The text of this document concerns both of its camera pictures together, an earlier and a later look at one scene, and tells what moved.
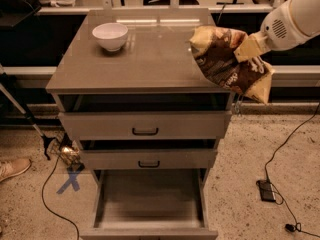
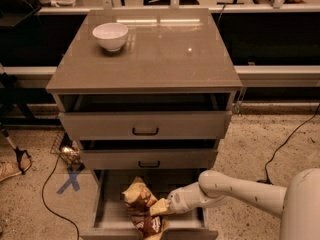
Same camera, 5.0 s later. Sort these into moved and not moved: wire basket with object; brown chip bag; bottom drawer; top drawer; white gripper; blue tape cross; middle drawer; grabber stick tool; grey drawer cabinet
Moved: brown chip bag; white gripper; grabber stick tool
Not moved: wire basket with object; grey drawer cabinet; top drawer; blue tape cross; middle drawer; bottom drawer
